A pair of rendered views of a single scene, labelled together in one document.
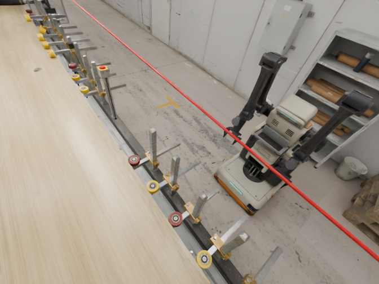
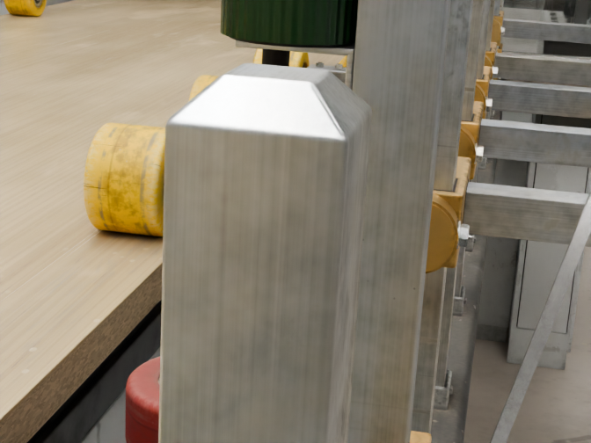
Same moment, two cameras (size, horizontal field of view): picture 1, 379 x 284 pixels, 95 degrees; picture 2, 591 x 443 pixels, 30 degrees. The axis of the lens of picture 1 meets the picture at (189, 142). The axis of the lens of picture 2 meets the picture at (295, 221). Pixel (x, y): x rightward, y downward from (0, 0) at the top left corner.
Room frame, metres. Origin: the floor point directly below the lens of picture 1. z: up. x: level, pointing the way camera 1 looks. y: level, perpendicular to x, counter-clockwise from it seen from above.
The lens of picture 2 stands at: (1.47, 0.98, 1.15)
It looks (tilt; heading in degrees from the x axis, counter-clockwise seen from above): 16 degrees down; 58
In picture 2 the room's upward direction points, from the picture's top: 3 degrees clockwise
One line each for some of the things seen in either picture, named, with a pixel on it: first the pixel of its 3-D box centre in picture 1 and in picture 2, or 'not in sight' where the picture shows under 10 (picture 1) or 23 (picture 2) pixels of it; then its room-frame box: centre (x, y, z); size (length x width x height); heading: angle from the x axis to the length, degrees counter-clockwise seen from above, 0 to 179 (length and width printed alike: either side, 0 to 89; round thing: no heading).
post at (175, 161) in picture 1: (173, 178); not in sight; (0.57, 0.06, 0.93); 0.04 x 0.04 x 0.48; 48
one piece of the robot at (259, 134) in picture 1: (269, 143); not in sight; (1.01, -0.63, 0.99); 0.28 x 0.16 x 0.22; 48
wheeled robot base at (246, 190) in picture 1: (250, 176); not in sight; (1.23, -0.83, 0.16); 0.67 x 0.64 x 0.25; 138
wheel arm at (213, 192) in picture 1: (198, 205); not in sight; (0.48, -0.14, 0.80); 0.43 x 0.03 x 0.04; 138
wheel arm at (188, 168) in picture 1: (176, 176); not in sight; (0.65, 0.04, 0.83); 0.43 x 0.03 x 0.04; 138
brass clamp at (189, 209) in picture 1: (192, 212); not in sight; (0.42, -0.11, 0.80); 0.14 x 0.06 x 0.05; 48
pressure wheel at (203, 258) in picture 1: (202, 260); not in sight; (0.16, -0.20, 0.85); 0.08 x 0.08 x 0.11
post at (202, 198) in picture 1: (196, 212); not in sight; (0.40, -0.13, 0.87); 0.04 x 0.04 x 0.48; 48
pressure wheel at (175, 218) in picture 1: (175, 221); not in sight; (0.33, -0.01, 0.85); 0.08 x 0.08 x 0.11
